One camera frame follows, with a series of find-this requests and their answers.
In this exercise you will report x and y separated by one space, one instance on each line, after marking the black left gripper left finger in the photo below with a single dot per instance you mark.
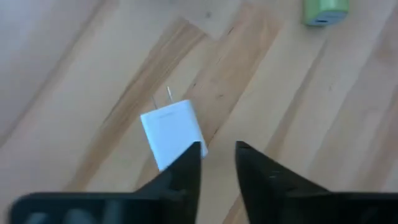
183 177

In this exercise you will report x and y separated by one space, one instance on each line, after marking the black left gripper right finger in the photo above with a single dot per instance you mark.
261 186

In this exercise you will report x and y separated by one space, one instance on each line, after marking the plain white charger cube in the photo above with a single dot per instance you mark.
171 133

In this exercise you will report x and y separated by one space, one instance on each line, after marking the green white charger cube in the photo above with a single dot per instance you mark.
325 9

